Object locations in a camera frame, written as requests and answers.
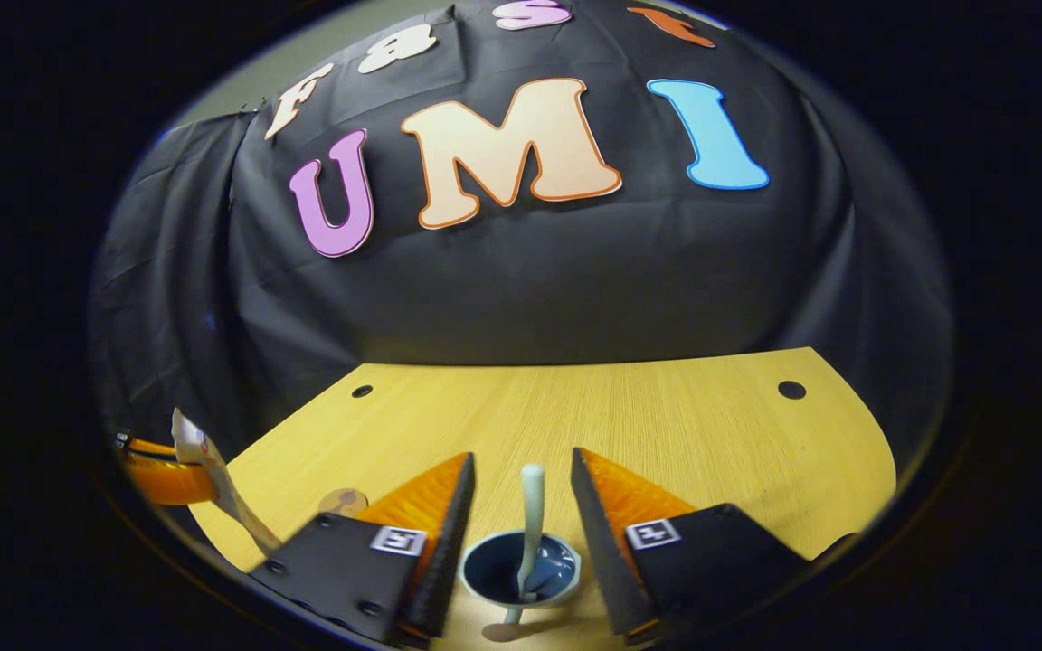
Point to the wooden desktop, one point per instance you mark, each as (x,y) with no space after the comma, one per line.
(666,434)

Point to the white toothpaste tube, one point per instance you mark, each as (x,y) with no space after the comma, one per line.
(212,475)

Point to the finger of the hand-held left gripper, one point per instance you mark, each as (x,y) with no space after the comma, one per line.
(164,479)

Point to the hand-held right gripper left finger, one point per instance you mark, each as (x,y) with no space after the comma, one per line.
(449,561)

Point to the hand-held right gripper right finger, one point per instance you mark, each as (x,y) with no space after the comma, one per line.
(607,561)

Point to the black backdrop cloth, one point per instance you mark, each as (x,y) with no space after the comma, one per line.
(575,271)

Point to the round brown coaster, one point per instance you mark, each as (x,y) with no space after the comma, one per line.
(340,500)

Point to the pale toothbrush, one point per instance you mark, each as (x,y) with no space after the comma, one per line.
(532,506)

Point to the light blue cup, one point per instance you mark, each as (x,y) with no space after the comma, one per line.
(485,570)

